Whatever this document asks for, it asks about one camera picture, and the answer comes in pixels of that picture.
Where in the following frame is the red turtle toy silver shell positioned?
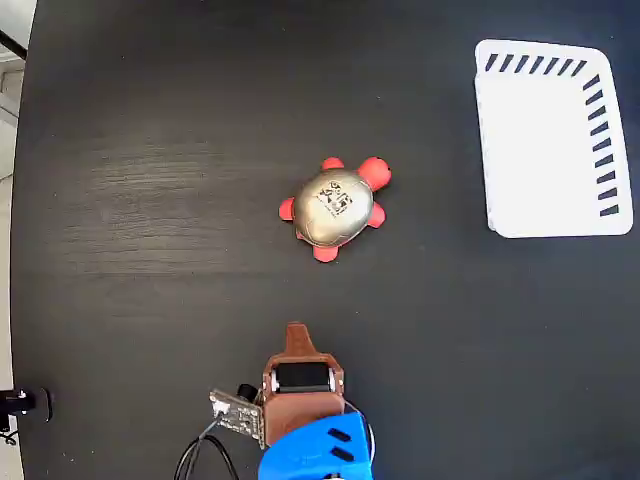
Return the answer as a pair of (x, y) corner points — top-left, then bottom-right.
(278, 156), (393, 263)

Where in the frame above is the white slotted plastic basket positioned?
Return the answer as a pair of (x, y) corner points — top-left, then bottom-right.
(473, 38), (635, 239)

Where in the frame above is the black table clamp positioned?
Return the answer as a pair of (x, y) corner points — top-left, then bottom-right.
(0, 387), (55, 424)

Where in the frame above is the black bar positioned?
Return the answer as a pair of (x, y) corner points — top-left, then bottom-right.
(0, 28), (29, 60)

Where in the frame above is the bare circuit board camera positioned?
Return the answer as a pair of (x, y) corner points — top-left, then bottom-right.
(208, 383), (266, 450)

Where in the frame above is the black camera cable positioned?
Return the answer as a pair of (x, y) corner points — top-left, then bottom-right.
(173, 419), (241, 480)

